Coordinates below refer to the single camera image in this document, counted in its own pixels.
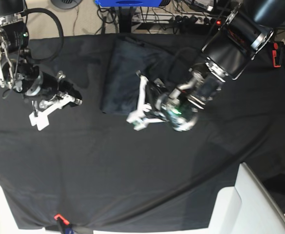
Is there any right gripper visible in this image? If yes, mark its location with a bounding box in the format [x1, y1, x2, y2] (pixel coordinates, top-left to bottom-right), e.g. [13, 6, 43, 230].
[22, 70, 82, 107]

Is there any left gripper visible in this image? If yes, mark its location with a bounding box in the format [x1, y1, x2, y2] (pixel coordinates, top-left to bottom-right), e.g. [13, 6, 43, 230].
[136, 70, 182, 122]

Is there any dark grey T-shirt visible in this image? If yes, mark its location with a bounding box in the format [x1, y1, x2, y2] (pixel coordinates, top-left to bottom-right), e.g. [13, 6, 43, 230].
[101, 37, 196, 115]

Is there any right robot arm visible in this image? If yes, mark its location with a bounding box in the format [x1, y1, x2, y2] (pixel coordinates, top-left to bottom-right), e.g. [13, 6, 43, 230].
[0, 0, 82, 109]

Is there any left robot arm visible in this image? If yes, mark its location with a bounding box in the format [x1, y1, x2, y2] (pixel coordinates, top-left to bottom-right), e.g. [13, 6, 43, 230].
[127, 0, 285, 132]

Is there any white power strip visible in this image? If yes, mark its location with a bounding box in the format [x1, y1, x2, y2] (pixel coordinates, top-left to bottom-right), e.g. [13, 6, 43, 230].
[132, 12, 218, 24]

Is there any black table cloth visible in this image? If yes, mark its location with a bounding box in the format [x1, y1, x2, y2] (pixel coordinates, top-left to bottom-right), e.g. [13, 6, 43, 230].
[0, 35, 285, 232]

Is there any blue plastic box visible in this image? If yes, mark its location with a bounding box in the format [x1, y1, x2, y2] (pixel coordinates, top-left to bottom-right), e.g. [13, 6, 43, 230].
[94, 0, 163, 7]

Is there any round grey floor base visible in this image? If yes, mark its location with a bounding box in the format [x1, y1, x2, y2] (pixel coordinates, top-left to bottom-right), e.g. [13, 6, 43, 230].
[51, 0, 82, 10]

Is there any red blue clamp bottom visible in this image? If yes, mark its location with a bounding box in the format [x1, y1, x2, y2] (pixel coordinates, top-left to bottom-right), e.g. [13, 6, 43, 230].
[54, 214, 75, 234]

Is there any red black clamp right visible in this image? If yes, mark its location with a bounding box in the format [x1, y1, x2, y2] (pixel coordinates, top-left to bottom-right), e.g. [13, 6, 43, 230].
[272, 41, 284, 68]

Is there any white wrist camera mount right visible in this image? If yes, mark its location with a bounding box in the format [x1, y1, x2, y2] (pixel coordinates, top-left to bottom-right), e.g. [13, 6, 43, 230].
[29, 92, 71, 131]

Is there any black table leg post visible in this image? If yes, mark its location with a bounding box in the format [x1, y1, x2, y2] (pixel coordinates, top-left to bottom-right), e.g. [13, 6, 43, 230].
[118, 6, 136, 33]

